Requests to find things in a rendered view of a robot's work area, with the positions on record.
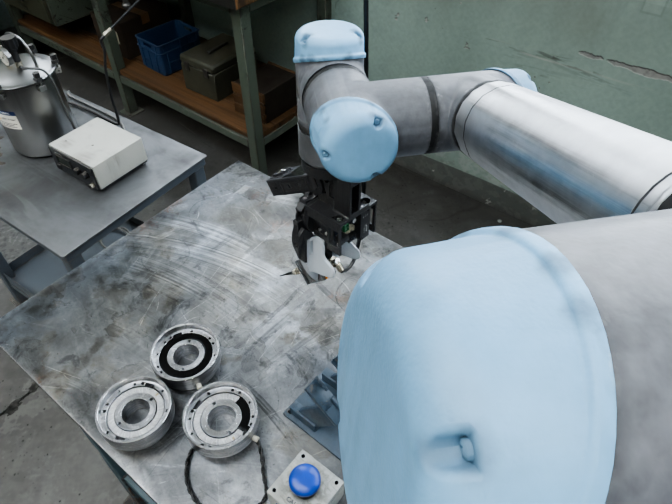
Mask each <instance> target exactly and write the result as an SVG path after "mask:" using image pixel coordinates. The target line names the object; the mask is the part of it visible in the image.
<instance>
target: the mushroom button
mask: <svg viewBox="0 0 672 504"><path fill-rule="evenodd" d="M320 485H321V475H320V472H319V471H318V469H317V468H316V467H315V466H313V465H311V464H307V463H303V464H299V465H297V466H296V467H295V468H293V470H292V471H291V473H290V475H289V486H290V489H291V491H292V492H293V493H294V494H295V495H297V496H299V497H310V496H312V495H314V494H315V493H316V492H317V491H318V489H319V487H320Z"/></svg>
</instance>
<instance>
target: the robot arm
mask: <svg viewBox="0 0 672 504"><path fill-rule="evenodd" d="M364 58H366V53H365V52H364V34H363V32H362V30H361V29H360V28H359V27H357V26H356V25H354V24H352V23H349V22H345V21H339V20H320V21H315V22H311V23H308V24H306V25H304V26H302V27H301V28H300V29H299V30H298V31H297V32H296V35H295V57H294V58H293V62H294V63H295V76H296V97H297V117H298V145H299V155H300V157H301V165H300V166H295V167H291V166H290V167H285V168H282V169H280V170H278V171H277V172H275V173H274V174H273V176H272V177H271V178H270V179H268V180H266V182H267V184H268V186H269V188H270V190H271V192H272V194H273V196H278V195H288V194H296V193H304V195H303V196H301V197H300V198H299V202H298V204H297V206H296V208H295V209H296V215H295V218H296V219H294V220H293V230H292V244H293V247H294V250H295V252H296V254H297V257H298V258H299V259H300V261H301V263H302V265H303V267H304V269H305V270H306V272H307V273H308V275H309V276H310V277H312V278H313V279H314V280H316V281H318V280H319V274H320V275H323V276H325V277H328V278H334V277H335V270H334V268H335V267H334V268H333V266H332V265H331V264H330V262H329V261H328V260H327V258H326V256H325V253H326V254H327V256H328V258H330V257H332V256H335V257H339V256H341V255H342V256H346V257H349V258H352V259H356V260H357V259H359V258H360V251H359V249H358V248H357V247H356V246H355V245H354V244H353V243H352V241H353V240H355V239H358V240H360V241H361V240H362V239H364V238H365V237H366V236H368V235H369V230H370V231H372V232H375V224H376V209H377V200H375V199H373V198H371V197H369V196H367V195H365V194H364V193H362V192H361V182H366V181H370V180H372V178H374V177H376V176H377V175H379V174H383V173H384V172H385V171H386V170H387V169H388V168H389V167H390V166H391V165H392V163H393V161H394V160H395V157H404V156H413V155H422V154H430V153H439V152H448V151H461V152H462V153H463V154H465V155H466V156H467V157H469V158H470V159H471V160H473V161H474V162H475V163H477V164H478V165H479V166H481V167H482V168H483V169H485V170H486V171H487V172H489V173H490V174H491V175H493V176H494V177H495V178H497V179H498V180H499V181H501V182H502V183H503V184H505V185H506V186H507V187H509V188H510V189H511V190H513V191H514V192H515V193H517V194H518V195H519V196H521V197H522V198H523V199H525V200H526V201H527V202H529V203H530V204H531V205H533V206H534V207H536V208H537V209H538V210H540V211H541V212H542V213H544V214H545V215H546V216H548V217H549V218H550V219H552V220H553V221H554V222H556V223H557V224H553V225H546V226H538V227H531V228H523V229H520V228H516V227H507V226H494V227H484V228H478V229H474V230H470V231H467V232H464V233H461V234H459V235H457V236H455V237H453V238H452V239H450V240H446V241H441V242H435V243H430V244H424V245H418V246H413V247H407V248H403V249H399V250H396V251H393V252H392V253H390V254H389V255H387V256H386V257H384V258H382V259H380V260H378V261H376V262H375V263H374V264H372V265H371V266H370V267H369V268H368V269H367V270H366V271H365V272H364V274H363V275H362V276H361V278H360V279H359V280H358V282H357V284H356V285H355V287H354V289H353V291H352V293H351V296H350V298H349V301H348V304H347V307H346V310H345V314H344V318H343V323H342V329H341V335H340V343H339V352H338V368H337V400H338V403H339V409H340V422H339V424H338V431H339V444H340V455H341V464H342V472H343V479H344V486H345V493H346V498H347V504H672V142H671V141H668V140H665V139H663V138H660V137H657V136H655V135H652V134H649V133H646V132H644V131H641V130H638V129H635V128H633V127H630V126H627V125H625V124H622V123H619V122H616V121H614V120H611V119H608V118H606V117H603V116H600V115H597V114H595V113H592V112H589V111H587V110H584V109H581V108H578V107H576V106H573V105H570V104H568V103H565V102H562V101H559V100H557V99H554V98H551V97H549V96H546V95H543V94H540V93H538V92H537V88H536V86H535V83H534V82H532V81H531V79H530V76H529V74H528V73H526V72H525V71H523V70H520V69H502V68H487V69H484V70H482V71H475V72H464V73H453V74H443V75H432V76H421V77H411V78H400V79H389V80H379V81H369V79H368V78H367V76H366V74H365V72H364ZM370 208H371V209H373V217H372V223H371V222H369V220H370ZM313 232H314V234H313ZM320 238H322V239H323V240H324V243H323V241H322V240H321V239H320Z"/></svg>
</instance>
